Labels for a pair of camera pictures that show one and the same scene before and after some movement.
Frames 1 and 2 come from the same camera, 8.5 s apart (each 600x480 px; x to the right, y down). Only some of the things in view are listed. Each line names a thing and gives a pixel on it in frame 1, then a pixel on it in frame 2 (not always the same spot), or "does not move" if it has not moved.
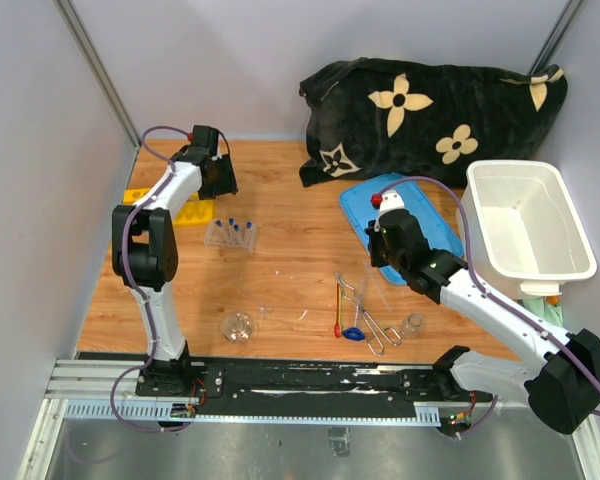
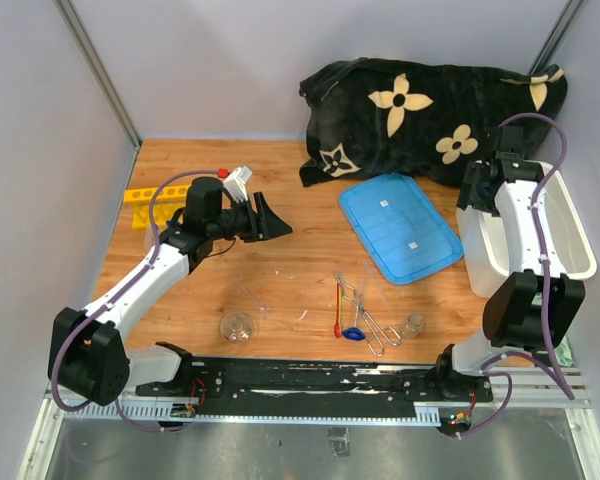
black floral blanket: x=379 y=116 does not move
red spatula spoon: x=337 y=328 does not move
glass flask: x=237 y=326 does not move
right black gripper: x=374 y=233 → x=469 y=195
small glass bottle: x=412 y=325 does not move
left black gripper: x=228 y=183 → x=264 y=224
